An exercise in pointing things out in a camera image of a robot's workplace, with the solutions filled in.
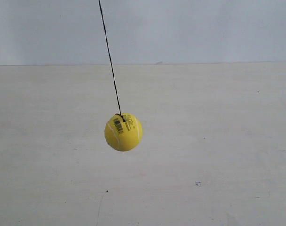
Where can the yellow tennis ball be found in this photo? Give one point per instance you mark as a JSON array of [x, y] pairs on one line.
[[123, 133]]

